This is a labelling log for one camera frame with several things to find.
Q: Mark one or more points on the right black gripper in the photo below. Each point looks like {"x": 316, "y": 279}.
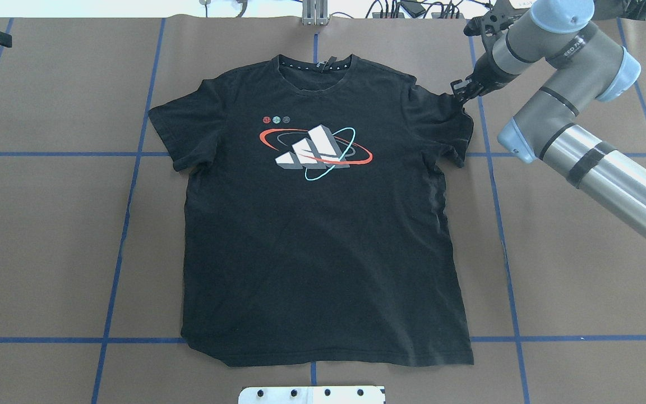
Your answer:
{"x": 483, "y": 73}

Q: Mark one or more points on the black graphic t-shirt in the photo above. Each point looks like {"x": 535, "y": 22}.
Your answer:
{"x": 315, "y": 226}

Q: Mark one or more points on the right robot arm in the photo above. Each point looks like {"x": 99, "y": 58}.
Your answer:
{"x": 588, "y": 66}

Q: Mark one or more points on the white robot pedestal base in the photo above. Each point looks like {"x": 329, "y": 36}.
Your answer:
{"x": 314, "y": 394}

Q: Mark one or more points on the aluminium frame post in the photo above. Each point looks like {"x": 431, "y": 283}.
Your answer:
{"x": 315, "y": 12}

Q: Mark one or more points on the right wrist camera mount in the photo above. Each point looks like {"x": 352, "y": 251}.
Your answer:
{"x": 499, "y": 17}

